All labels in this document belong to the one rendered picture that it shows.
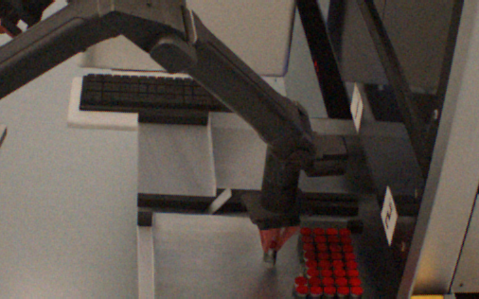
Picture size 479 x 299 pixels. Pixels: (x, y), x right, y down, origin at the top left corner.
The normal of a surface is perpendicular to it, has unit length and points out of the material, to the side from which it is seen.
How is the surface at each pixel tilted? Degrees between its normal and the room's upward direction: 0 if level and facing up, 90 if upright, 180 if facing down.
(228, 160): 0
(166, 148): 0
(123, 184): 0
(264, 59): 90
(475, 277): 90
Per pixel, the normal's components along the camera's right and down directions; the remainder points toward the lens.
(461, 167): 0.07, 0.54
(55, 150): 0.11, -0.84
